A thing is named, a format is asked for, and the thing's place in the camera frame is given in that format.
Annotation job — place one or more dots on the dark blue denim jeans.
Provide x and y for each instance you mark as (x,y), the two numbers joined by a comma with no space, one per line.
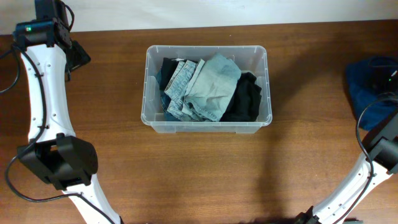
(164,99)

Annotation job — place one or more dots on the clear plastic storage bin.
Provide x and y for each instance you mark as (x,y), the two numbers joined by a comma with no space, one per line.
(249,58)

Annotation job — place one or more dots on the navy blue garment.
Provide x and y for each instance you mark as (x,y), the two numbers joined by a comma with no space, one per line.
(369,80)

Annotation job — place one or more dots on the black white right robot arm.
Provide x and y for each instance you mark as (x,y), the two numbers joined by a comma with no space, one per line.
(376,163)

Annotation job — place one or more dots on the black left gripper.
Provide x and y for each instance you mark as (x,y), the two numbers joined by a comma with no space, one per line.
(76,58)

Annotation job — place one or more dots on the light blue denim jeans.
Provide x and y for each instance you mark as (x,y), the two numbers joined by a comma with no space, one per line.
(201,90)

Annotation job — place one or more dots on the black shorts red grey waistband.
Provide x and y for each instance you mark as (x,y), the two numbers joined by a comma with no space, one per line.
(245,103)

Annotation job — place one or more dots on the black Nike t-shirt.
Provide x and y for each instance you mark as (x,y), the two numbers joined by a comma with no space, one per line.
(169,65)

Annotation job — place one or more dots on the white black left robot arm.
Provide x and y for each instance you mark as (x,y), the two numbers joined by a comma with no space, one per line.
(54,154)

